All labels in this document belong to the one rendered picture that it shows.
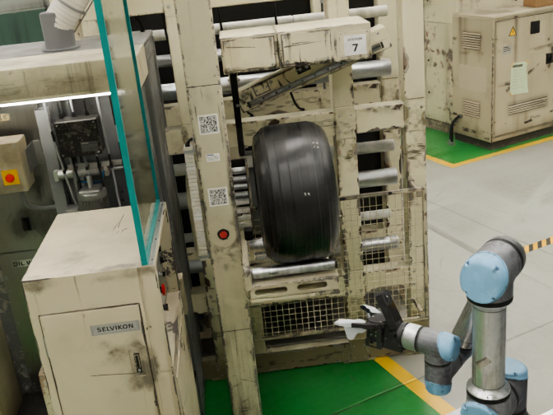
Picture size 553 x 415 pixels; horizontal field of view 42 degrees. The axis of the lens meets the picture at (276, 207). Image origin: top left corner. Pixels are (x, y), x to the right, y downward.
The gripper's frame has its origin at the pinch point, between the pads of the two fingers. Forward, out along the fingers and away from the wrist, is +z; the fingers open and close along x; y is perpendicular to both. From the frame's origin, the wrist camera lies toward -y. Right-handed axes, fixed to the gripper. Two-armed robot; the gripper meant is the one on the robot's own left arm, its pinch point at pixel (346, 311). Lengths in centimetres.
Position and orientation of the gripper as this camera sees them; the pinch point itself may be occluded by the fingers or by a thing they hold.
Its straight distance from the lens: 219.5
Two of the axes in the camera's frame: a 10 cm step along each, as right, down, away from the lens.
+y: 0.1, 9.7, 2.6
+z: -7.9, -1.5, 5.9
